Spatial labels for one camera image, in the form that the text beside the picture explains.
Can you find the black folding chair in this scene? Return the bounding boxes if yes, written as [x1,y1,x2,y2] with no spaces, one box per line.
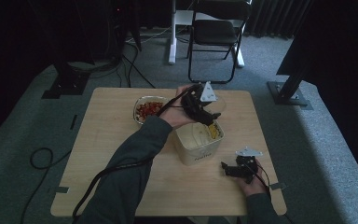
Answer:
[186,0,254,85]

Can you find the red and white food pieces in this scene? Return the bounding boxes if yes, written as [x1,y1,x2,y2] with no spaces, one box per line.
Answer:
[135,101,165,124]

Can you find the white floor cable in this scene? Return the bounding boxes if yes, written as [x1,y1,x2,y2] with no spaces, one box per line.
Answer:
[125,25,172,45]

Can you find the black stand with base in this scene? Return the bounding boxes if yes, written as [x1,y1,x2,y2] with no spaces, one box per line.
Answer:
[41,0,91,100]

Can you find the white desk frame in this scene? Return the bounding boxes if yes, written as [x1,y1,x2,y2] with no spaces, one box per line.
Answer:
[167,0,246,68]

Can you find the dark curtain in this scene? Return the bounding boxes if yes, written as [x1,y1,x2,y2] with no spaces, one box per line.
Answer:
[245,0,312,40]

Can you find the black metal stand with plate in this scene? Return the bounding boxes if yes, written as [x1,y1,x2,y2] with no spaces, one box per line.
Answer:
[266,0,314,111]

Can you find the clear plastic cup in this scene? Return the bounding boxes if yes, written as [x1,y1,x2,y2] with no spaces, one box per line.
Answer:
[205,92,227,116]

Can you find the clear food container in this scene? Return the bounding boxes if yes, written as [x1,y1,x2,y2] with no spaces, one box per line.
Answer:
[132,94,171,126]

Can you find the black floor cables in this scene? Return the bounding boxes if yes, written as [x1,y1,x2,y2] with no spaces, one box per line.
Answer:
[88,29,157,90]

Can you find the person's right hand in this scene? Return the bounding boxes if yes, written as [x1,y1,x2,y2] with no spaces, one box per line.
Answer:
[236,159,269,198]

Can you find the right hand-held gripper cable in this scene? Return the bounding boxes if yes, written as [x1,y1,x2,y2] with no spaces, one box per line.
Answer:
[247,161,273,200]

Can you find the person's left hand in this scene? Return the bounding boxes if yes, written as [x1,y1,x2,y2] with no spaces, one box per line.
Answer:
[158,84,198,129]

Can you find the black floor cable loop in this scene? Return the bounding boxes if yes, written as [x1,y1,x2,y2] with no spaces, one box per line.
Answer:
[20,147,73,224]

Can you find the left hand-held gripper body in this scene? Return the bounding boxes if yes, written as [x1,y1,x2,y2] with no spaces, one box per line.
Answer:
[180,80,218,123]

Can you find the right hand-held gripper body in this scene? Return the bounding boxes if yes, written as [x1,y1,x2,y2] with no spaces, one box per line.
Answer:
[234,147,264,185]

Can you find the cream bin with yellow print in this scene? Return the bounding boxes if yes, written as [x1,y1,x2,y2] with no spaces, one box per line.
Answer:
[172,119,226,167]

